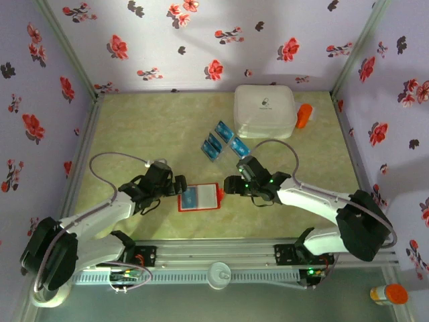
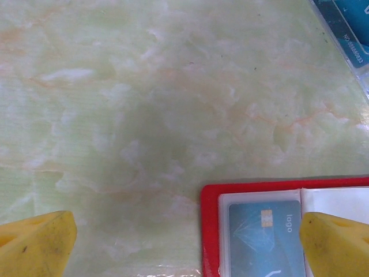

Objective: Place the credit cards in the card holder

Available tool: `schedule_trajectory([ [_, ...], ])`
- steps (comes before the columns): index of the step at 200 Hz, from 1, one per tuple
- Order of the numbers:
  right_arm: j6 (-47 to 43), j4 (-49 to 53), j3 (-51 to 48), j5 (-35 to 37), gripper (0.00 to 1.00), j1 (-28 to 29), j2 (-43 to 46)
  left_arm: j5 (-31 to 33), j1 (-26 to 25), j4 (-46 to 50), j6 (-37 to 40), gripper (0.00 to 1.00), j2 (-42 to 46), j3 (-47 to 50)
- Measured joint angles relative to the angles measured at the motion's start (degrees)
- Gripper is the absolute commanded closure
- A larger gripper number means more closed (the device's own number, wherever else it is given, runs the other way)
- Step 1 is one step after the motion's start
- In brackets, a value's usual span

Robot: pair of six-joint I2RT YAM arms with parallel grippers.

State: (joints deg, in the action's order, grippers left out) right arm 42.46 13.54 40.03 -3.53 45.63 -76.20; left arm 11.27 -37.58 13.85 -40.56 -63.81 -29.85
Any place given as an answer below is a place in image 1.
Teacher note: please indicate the blue VIP card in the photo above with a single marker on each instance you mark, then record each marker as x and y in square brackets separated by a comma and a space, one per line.
[209, 151]
[224, 131]
[214, 141]
[190, 197]
[240, 147]

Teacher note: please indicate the red card holder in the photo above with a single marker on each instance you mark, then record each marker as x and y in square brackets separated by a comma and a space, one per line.
[207, 196]

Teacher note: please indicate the group of blue packets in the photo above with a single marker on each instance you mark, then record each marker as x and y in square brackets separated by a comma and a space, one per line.
[226, 144]

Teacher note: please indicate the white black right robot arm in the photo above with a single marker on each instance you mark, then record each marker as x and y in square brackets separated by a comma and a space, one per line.
[311, 203]

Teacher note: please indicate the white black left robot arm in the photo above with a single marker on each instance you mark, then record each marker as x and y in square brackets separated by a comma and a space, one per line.
[97, 214]

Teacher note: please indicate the white plastic container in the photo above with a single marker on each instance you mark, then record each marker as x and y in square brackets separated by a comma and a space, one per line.
[264, 114]

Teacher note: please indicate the orange cylindrical bottle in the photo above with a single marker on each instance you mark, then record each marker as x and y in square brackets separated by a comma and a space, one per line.
[304, 116]

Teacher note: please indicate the small green controller board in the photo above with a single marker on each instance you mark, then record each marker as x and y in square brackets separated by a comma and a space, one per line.
[311, 272]
[125, 275]

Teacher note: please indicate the clear round plastic lid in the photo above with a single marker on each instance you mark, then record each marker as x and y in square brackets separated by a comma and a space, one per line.
[214, 280]

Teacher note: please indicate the clear adhesive tape roll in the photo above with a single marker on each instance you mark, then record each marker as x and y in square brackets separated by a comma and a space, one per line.
[50, 303]

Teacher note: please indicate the orange lid pill bottle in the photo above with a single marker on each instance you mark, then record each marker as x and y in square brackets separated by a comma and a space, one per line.
[395, 294]

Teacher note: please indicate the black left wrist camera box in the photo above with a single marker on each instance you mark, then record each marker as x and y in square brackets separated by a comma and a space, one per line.
[158, 172]

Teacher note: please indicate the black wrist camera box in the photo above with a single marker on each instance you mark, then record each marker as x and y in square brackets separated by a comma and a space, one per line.
[158, 172]
[253, 169]

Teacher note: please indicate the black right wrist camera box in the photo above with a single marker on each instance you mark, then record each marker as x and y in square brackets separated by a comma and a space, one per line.
[253, 169]

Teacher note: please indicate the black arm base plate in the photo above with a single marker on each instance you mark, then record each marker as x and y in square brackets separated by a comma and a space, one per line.
[285, 255]
[147, 256]

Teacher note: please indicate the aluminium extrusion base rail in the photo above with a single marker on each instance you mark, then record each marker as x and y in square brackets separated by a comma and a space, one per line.
[218, 253]

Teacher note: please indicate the aluminium side frame rail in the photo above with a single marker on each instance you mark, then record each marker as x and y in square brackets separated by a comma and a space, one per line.
[81, 161]
[359, 167]

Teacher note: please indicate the aluminium corner frame post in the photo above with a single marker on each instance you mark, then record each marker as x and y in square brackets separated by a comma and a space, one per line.
[360, 47]
[67, 47]

